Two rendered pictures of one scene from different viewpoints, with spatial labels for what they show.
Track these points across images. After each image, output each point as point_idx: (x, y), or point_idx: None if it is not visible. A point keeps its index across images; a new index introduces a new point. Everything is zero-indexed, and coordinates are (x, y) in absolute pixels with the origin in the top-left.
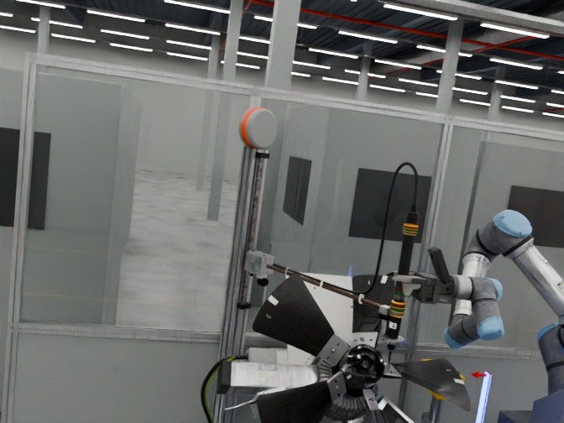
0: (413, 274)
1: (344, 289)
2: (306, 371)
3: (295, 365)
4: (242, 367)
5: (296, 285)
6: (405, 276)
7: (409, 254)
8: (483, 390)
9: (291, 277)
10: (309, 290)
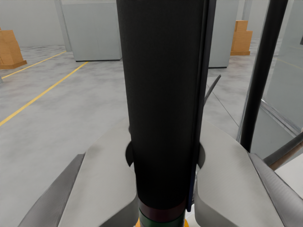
0: (219, 215)
1: (281, 147)
2: (194, 197)
3: (195, 182)
4: None
5: (209, 90)
6: (111, 134)
7: (117, 4)
8: None
9: (216, 79)
10: (205, 102)
